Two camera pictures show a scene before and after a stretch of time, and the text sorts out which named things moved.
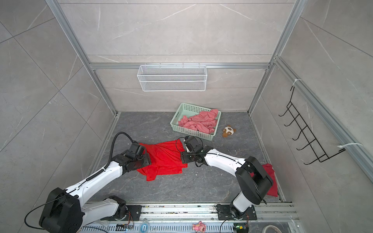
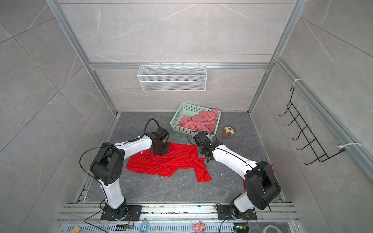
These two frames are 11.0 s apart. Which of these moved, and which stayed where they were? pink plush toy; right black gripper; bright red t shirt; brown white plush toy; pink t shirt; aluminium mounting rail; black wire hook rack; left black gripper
Moved: right black gripper; left black gripper; bright red t shirt
Stayed: brown white plush toy; pink plush toy; aluminium mounting rail; black wire hook rack; pink t shirt
